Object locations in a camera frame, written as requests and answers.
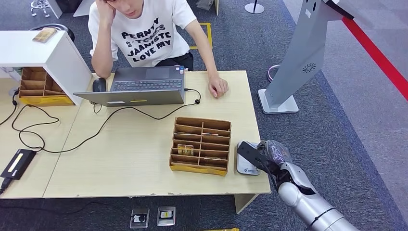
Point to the person's left hand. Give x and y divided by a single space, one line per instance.
218 86

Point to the person's right hand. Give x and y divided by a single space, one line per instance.
105 12

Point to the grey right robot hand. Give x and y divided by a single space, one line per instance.
277 153

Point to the cardboard card organizer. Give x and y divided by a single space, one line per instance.
204 140
35 84

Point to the black computer mouse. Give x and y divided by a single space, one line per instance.
99 85

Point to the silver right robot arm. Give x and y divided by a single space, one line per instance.
302 204

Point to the person's left forearm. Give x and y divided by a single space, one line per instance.
208 60

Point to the person's right forearm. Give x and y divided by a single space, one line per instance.
102 51

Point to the grey card reader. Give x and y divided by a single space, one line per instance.
245 165

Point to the person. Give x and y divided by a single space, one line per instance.
149 41

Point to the gold card stack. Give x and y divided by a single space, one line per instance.
45 35

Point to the white cabinet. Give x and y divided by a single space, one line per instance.
81 12

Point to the black round stool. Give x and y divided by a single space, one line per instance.
65 32

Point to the light wood table leg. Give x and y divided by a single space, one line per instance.
243 202

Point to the chrome chair base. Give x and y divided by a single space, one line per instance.
40 4

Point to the grey laptop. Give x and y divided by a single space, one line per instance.
143 95

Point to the beige board stand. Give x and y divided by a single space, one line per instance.
217 9

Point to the white desk shelf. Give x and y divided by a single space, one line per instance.
32 47

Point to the grey stanchion base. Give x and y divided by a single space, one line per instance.
254 9

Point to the grey kiosk stand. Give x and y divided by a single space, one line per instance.
299 54

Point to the yellow floor tape line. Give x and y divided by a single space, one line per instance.
223 230

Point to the floor socket plate yellow label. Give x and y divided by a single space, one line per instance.
166 216

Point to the red barrier belt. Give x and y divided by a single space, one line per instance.
376 55

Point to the steel floor socket plate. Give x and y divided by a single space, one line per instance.
139 218

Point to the black adapter yellow label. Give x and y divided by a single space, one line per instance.
17 164

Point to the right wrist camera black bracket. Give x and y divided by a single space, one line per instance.
250 154

